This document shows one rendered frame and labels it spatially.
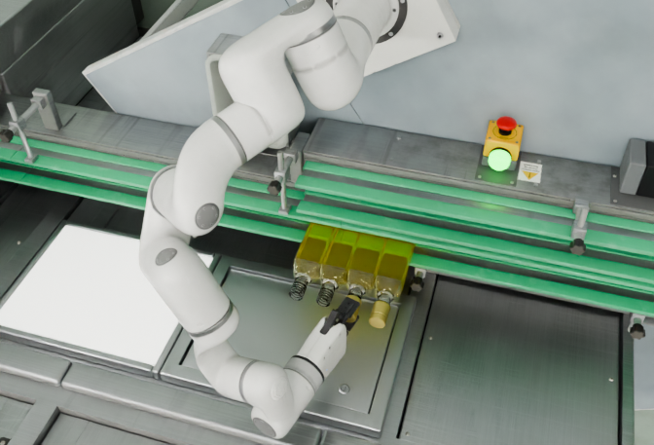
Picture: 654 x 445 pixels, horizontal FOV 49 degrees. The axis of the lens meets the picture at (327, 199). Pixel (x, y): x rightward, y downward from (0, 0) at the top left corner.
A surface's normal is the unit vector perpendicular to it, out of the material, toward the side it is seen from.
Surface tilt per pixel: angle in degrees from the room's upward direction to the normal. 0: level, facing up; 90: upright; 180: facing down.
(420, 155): 90
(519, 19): 0
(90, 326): 90
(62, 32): 90
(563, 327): 90
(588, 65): 0
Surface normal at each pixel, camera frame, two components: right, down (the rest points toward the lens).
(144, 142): -0.02, -0.72
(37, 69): 0.96, 0.18
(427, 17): -0.27, 0.61
